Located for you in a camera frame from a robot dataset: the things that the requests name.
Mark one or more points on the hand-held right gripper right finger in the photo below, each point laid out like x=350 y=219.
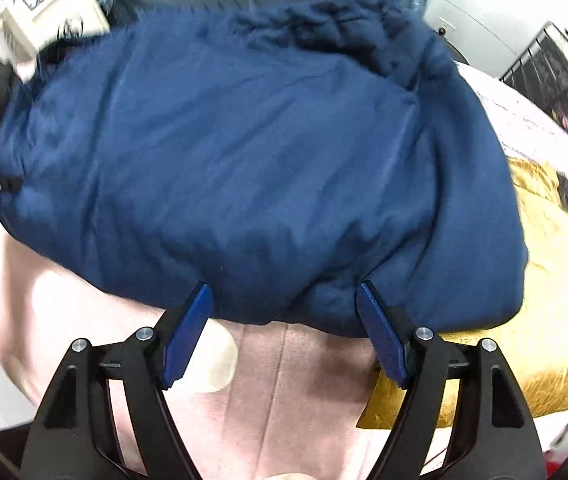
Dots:
x=383 y=340

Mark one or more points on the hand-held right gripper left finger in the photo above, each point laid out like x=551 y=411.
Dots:
x=188 y=335

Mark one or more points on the navy blue jacket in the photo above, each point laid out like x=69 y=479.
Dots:
x=239 y=160

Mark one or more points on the pink polka dot blanket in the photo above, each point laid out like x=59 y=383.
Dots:
x=289 y=385

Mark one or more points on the gold satin cloth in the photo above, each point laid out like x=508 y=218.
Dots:
x=554 y=310

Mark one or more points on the white shelf unit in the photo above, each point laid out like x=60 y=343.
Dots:
x=48 y=5

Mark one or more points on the pale pink quilt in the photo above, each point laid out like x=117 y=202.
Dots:
x=524 y=115

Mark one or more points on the black metal rack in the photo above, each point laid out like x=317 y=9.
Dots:
x=559 y=70

